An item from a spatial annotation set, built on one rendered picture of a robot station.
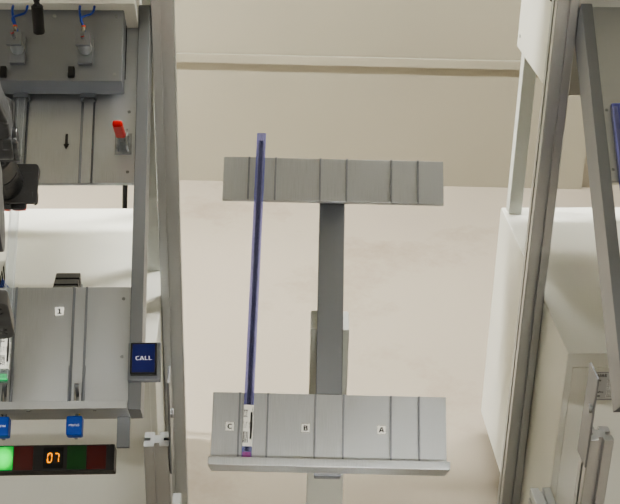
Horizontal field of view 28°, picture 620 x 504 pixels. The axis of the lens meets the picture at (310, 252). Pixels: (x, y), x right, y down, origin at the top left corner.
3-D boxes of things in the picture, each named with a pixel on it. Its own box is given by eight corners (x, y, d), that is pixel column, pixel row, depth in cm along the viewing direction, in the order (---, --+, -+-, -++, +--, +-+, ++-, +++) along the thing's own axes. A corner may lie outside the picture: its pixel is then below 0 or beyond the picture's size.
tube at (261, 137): (251, 461, 179) (251, 460, 178) (241, 461, 179) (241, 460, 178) (266, 136, 194) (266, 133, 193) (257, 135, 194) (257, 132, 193)
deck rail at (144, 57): (143, 418, 196) (140, 409, 190) (130, 418, 196) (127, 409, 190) (152, 23, 220) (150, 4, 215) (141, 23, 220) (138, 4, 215)
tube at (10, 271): (8, 382, 191) (7, 381, 190) (-1, 383, 191) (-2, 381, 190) (26, 89, 209) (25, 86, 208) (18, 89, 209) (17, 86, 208)
